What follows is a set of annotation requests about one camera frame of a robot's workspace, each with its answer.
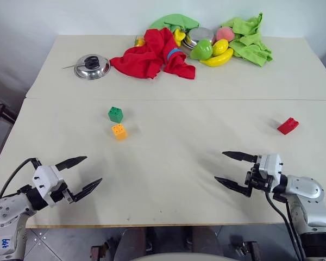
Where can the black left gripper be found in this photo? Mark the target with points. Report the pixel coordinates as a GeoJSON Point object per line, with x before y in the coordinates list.
{"type": "Point", "coordinates": [57, 194]}

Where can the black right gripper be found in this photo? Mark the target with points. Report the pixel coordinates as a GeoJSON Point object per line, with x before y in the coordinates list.
{"type": "Point", "coordinates": [256, 180]}

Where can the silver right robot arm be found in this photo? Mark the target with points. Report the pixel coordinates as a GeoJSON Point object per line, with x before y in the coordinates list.
{"type": "Point", "coordinates": [309, 191]}

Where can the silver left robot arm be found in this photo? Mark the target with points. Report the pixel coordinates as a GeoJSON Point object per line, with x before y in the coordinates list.
{"type": "Point", "coordinates": [8, 210]}

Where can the yellow toy block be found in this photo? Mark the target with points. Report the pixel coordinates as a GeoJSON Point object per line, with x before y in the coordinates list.
{"type": "Point", "coordinates": [119, 132]}

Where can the red sloped toy block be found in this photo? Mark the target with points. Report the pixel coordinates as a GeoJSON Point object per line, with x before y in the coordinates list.
{"type": "Point", "coordinates": [287, 126]}

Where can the green toy block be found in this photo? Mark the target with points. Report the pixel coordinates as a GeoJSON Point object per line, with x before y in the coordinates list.
{"type": "Point", "coordinates": [115, 114]}

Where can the steel pot lid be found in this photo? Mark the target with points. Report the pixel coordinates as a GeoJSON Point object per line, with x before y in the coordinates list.
{"type": "Point", "coordinates": [93, 71]}

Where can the thin metal stick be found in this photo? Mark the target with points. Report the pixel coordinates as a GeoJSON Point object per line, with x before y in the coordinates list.
{"type": "Point", "coordinates": [69, 66]}

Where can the yellow toy banana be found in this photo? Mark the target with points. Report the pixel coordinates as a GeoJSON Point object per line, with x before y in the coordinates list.
{"type": "Point", "coordinates": [218, 59]}

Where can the yellow toy lemon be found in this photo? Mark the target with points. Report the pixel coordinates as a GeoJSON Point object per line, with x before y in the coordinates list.
{"type": "Point", "coordinates": [220, 47]}

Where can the green toy mango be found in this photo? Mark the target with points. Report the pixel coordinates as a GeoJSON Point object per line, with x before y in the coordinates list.
{"type": "Point", "coordinates": [201, 50]}

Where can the crumpled green terry cloth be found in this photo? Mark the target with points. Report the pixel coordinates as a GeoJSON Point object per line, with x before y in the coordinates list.
{"type": "Point", "coordinates": [250, 44]}

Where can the pink toy peach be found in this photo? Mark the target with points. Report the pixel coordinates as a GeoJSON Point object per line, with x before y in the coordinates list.
{"type": "Point", "coordinates": [225, 34]}

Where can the red cloth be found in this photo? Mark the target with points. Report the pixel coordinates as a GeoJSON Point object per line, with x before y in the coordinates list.
{"type": "Point", "coordinates": [148, 55]}

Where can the steel bowl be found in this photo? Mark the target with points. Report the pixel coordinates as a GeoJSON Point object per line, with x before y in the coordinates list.
{"type": "Point", "coordinates": [199, 34]}

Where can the yellow toy pepper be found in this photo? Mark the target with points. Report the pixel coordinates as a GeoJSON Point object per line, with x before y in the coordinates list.
{"type": "Point", "coordinates": [179, 36]}

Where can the orange toy fruit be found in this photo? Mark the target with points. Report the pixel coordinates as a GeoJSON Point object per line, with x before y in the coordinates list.
{"type": "Point", "coordinates": [140, 42]}

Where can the smooth green cloth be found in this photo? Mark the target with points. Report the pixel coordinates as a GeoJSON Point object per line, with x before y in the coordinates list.
{"type": "Point", "coordinates": [171, 21]}

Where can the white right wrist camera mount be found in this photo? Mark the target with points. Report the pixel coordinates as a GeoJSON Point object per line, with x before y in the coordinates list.
{"type": "Point", "coordinates": [270, 166]}

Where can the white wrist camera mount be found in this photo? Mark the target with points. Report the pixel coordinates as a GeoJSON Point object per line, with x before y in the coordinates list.
{"type": "Point", "coordinates": [270, 166]}
{"type": "Point", "coordinates": [44, 179]}

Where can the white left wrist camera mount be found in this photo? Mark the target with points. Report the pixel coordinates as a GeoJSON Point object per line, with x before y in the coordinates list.
{"type": "Point", "coordinates": [44, 179]}

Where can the dark brown bracket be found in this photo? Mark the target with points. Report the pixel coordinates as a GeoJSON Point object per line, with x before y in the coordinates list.
{"type": "Point", "coordinates": [99, 253]}
{"type": "Point", "coordinates": [248, 248]}

